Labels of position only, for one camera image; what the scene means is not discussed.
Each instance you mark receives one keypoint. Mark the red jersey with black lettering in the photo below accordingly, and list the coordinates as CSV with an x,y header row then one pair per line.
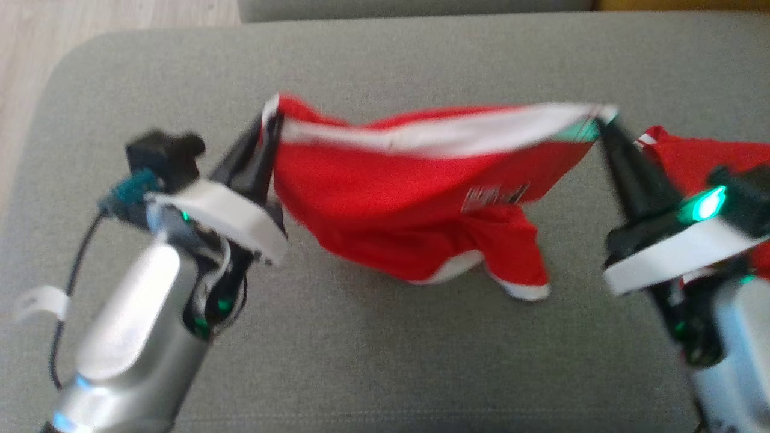
x,y
710,156

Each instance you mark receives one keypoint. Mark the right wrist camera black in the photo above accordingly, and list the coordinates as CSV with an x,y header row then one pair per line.
x,y
746,198

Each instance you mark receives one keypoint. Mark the red shorts with white trim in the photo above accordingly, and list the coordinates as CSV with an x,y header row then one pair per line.
x,y
391,198

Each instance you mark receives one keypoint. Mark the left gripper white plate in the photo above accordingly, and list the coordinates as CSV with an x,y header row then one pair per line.
x,y
234,216

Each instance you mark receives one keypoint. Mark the grey sofa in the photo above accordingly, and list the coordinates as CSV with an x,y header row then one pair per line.
x,y
385,361

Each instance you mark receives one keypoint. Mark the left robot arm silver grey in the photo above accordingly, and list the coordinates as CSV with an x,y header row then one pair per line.
x,y
138,337

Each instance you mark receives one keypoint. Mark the grey sofa cushion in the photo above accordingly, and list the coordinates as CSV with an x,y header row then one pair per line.
x,y
415,9

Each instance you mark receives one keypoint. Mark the yellow sofa cushion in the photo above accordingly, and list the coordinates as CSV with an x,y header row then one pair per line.
x,y
680,5

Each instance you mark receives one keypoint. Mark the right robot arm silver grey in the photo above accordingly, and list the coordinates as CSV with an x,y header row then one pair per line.
x,y
740,361

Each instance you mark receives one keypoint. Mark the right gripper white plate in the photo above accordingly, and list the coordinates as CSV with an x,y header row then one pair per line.
x,y
674,252

